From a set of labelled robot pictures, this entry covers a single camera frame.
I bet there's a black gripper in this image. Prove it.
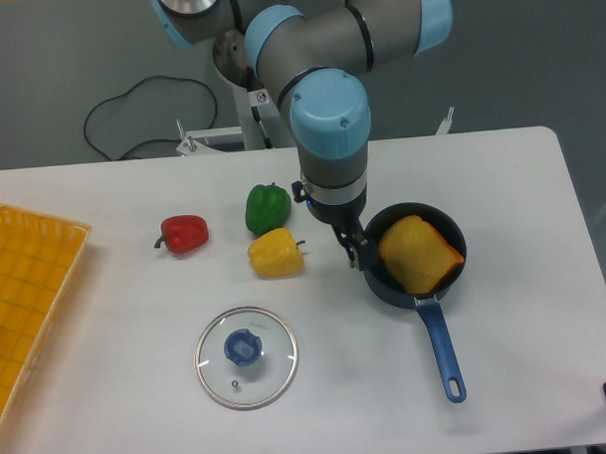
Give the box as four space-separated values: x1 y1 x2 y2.
292 180 370 271

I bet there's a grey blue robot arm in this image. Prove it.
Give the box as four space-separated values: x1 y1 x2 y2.
149 0 453 270

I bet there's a glass lid with blue knob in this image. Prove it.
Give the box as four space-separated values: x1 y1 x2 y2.
194 307 300 411

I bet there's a yellow toast bread slice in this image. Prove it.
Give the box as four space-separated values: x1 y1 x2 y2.
377 215 466 294

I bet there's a yellow bell pepper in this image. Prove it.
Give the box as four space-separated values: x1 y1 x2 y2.
247 228 304 278

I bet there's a green bell pepper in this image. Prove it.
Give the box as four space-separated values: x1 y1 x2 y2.
245 182 292 237

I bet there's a red bell pepper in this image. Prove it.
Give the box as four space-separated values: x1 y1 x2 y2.
153 215 210 254

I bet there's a yellow woven basket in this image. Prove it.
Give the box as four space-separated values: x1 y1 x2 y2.
0 203 92 432

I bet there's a dark pot with blue handle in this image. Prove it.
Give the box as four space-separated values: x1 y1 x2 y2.
363 202 468 403

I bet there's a black cable on floor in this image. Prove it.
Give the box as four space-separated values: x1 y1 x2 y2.
81 73 221 164

